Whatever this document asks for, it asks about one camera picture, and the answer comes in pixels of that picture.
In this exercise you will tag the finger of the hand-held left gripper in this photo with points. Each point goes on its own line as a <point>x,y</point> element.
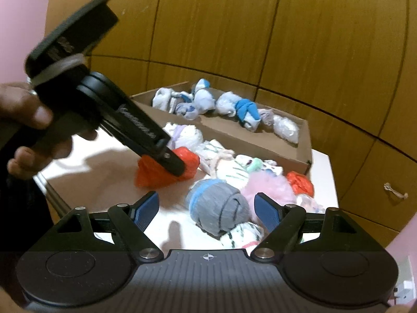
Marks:
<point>172,163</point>

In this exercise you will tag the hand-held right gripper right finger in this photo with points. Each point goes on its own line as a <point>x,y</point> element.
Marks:
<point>265,210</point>

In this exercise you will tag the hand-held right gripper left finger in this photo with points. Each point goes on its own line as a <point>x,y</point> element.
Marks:
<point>146,210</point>

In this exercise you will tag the red sock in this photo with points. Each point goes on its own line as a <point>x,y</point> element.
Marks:
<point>153,174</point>

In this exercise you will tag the grey blue sock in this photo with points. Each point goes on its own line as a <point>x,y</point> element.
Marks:
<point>221,205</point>

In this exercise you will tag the pile of sock bundles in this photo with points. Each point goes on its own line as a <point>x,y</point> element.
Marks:
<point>234,166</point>

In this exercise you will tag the shallow cardboard box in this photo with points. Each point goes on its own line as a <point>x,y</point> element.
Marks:
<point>260,143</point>

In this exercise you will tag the row of sorted sock rolls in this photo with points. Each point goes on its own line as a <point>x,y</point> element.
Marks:
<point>228,102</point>

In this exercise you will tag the person's left hand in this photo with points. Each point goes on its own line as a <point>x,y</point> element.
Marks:
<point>19,104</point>

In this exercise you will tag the wooden cabinet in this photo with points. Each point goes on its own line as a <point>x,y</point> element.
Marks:
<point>228,22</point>

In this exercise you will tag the wall socket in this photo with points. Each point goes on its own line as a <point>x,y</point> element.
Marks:
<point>405,288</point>

